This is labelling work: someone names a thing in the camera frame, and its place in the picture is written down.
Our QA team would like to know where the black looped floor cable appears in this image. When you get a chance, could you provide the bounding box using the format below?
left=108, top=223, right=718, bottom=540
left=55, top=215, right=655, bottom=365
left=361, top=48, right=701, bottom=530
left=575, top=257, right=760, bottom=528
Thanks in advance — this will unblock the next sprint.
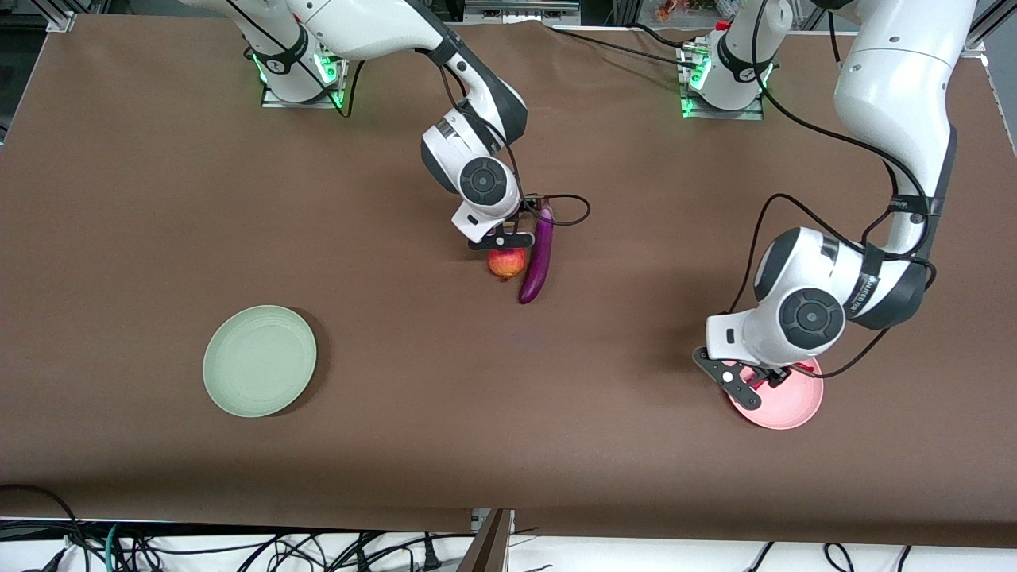
left=0, top=485, right=92, bottom=572

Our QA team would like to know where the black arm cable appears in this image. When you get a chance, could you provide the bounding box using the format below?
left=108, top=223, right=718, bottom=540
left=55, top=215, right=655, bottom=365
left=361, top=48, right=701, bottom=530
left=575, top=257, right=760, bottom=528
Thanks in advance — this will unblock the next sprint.
left=727, top=0, right=938, bottom=381
left=225, top=0, right=591, bottom=229

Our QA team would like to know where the grey device box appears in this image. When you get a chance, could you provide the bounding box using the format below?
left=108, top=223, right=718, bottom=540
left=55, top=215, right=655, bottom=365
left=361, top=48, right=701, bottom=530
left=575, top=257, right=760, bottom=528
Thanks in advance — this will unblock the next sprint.
left=463, top=0, right=582, bottom=25

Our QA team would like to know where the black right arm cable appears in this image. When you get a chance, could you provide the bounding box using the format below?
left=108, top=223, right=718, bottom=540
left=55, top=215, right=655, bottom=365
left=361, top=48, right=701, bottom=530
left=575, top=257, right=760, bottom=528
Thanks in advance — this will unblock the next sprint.
left=225, top=0, right=591, bottom=229

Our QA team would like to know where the purple eggplant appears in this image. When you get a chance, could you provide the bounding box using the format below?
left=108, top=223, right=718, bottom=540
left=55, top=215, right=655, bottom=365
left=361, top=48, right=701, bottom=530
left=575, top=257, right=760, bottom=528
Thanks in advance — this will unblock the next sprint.
left=518, top=200, right=556, bottom=306

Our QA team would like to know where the green round plate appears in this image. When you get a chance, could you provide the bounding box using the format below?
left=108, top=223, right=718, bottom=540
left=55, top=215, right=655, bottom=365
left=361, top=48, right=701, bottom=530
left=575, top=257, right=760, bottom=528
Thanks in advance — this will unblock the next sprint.
left=202, top=305, right=318, bottom=419

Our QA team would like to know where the brown table cloth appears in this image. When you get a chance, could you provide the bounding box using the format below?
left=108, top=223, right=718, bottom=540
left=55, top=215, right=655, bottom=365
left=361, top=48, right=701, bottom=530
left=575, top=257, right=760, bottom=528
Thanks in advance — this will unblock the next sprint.
left=0, top=14, right=1017, bottom=549

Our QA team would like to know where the red apple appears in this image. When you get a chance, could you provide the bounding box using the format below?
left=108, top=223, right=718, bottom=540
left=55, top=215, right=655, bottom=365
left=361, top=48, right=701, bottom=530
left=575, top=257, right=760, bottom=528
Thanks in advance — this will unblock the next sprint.
left=487, top=248, right=527, bottom=283

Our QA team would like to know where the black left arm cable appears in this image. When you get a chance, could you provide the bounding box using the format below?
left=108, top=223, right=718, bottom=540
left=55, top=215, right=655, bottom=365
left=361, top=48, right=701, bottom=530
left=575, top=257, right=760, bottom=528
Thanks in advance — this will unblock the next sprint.
left=727, top=0, right=938, bottom=381

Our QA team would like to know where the grey wooden post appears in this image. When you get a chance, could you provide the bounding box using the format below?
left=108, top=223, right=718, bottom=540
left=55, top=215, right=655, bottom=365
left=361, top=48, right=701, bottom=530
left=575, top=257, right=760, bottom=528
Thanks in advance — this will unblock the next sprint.
left=458, top=508, right=516, bottom=572

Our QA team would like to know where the black cable across cloth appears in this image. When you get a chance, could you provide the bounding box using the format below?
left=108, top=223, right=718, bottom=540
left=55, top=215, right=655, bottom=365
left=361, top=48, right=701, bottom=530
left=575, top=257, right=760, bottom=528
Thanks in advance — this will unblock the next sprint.
left=545, top=24, right=702, bottom=71
left=628, top=21, right=692, bottom=50

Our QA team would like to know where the pink round plate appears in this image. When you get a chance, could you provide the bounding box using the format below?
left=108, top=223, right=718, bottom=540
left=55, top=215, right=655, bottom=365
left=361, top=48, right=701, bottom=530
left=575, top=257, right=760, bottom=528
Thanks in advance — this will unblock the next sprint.
left=725, top=356, right=825, bottom=431

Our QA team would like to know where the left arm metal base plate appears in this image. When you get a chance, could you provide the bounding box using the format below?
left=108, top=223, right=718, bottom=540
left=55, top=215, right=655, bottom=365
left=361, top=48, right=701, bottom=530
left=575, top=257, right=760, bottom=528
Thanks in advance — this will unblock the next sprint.
left=678, top=41, right=765, bottom=121

